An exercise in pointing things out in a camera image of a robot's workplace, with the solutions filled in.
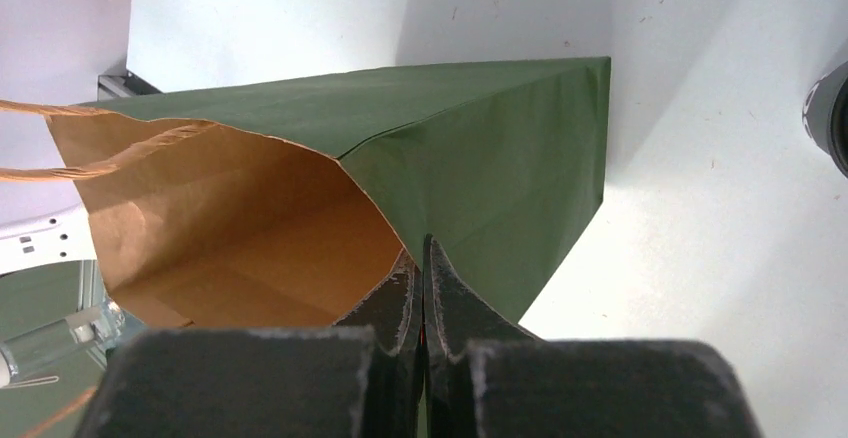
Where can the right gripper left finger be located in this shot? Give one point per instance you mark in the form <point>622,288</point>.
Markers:
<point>359,377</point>

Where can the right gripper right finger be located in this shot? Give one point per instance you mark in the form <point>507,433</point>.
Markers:
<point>488,377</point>

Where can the green paper bag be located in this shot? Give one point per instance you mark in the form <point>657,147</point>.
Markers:
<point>284,203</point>

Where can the black paper coffee cup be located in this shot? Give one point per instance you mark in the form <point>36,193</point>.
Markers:
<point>824,115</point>

